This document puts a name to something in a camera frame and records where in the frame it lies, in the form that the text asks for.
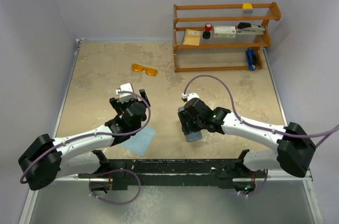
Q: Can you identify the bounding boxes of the grey glasses case green lining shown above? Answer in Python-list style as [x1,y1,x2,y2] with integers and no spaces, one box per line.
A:
[185,110,202,142]

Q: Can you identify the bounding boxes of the light blue cleaning cloth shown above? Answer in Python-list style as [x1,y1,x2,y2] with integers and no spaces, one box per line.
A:
[119,127,156,156]

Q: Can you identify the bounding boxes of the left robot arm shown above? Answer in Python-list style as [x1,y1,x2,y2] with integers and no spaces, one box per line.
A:
[18,87,151,191]

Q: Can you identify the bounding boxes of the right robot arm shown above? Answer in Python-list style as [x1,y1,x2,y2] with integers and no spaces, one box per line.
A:
[178,97,316,178]

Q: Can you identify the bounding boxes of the orange sunglasses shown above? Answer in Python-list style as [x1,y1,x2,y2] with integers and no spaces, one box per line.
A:
[131,64,158,76]

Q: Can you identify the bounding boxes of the wooden shelf rack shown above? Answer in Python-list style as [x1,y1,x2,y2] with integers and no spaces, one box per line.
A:
[173,2,281,73]

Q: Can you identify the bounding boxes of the spiral brown notebook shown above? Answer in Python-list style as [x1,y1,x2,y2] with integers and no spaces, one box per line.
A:
[183,29,201,46]

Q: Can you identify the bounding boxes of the blue black scissors tool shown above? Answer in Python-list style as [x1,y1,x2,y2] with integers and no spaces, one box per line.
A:
[246,48,258,71]

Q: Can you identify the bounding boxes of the red black stamp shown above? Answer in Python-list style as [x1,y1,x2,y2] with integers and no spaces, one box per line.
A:
[202,23,212,39]

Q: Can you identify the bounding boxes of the white red box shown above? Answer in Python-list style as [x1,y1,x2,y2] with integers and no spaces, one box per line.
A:
[213,26,236,38]

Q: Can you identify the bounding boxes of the black white stapler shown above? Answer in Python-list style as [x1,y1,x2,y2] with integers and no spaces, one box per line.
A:
[236,22,266,35]

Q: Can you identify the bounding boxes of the yellow grey sponge block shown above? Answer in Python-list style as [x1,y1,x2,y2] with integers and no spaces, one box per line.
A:
[242,3,253,13]

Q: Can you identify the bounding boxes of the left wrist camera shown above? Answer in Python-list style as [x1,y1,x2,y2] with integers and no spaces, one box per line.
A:
[115,83,137,103]

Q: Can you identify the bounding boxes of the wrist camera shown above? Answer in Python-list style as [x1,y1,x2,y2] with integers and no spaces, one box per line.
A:
[181,93,200,102]
[115,83,137,103]

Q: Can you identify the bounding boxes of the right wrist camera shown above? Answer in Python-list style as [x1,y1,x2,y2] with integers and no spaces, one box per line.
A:
[181,93,200,102]

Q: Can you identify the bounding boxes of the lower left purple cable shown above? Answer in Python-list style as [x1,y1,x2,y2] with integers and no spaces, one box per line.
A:
[88,168,142,205]

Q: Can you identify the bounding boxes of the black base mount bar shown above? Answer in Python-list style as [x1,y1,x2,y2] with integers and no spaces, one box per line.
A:
[79,150,266,190]

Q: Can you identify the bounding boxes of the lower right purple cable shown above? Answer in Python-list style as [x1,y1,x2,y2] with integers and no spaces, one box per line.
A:
[236,168,269,199]

